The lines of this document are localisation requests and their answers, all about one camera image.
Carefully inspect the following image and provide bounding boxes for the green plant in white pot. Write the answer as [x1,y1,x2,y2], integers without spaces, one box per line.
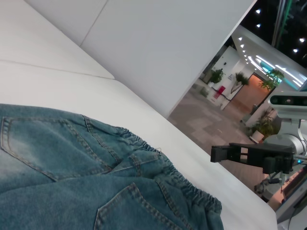
[249,107,279,138]

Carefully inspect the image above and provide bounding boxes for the grey framed monitor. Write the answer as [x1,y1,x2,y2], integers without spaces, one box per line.
[275,165,307,223]

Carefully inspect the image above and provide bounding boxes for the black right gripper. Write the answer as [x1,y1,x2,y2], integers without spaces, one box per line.
[210,142,296,174]

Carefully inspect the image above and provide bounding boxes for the orange wooden door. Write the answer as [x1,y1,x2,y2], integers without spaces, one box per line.
[231,73,275,113]

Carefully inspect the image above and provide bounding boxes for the hanging leafy green plant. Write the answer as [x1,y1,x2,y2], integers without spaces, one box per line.
[259,69,285,91]

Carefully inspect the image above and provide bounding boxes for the slim tall green plant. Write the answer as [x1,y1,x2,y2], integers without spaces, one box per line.
[235,72,249,94]

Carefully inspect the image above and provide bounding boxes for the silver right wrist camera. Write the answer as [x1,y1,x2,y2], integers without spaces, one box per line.
[267,90,307,120]

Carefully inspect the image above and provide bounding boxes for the blue denim shorts with print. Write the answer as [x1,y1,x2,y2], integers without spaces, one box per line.
[0,103,224,230]

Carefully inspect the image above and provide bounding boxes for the bushy green potted plant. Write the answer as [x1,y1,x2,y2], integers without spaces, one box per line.
[210,69,225,84]

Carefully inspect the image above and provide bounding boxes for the red and white sign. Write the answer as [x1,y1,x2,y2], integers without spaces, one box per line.
[212,85,226,99]

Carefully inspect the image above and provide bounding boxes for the round white plant pot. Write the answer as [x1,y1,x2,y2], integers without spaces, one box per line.
[249,130,264,142]

